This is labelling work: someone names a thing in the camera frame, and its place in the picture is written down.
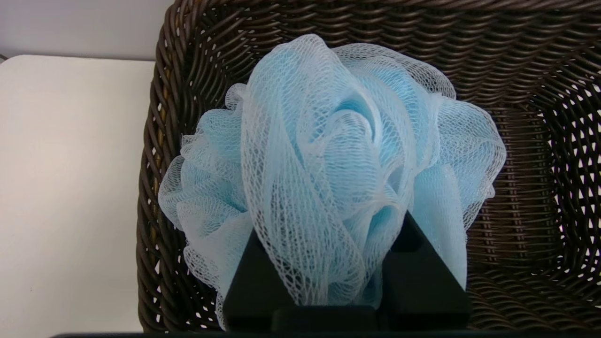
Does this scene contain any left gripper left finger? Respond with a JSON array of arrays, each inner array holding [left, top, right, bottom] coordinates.
[[222, 229, 301, 331]]

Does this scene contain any dark brown wicker basket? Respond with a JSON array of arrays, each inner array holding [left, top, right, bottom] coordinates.
[[136, 0, 601, 334]]

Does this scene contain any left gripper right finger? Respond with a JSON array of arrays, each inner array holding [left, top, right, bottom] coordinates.
[[378, 211, 472, 329]]

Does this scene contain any blue mesh bath loofah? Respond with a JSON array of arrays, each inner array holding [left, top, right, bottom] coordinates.
[[158, 34, 508, 329]]

